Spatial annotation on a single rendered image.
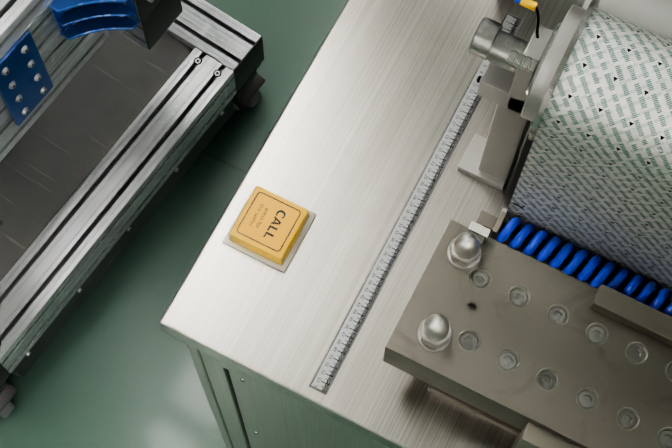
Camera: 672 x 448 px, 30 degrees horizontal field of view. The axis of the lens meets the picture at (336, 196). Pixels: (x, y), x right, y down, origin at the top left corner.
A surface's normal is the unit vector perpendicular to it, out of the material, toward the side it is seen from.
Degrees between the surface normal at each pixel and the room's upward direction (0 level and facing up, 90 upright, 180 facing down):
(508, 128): 90
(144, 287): 0
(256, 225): 0
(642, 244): 90
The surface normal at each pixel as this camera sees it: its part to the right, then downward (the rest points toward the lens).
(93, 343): 0.01, -0.37
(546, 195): -0.46, 0.82
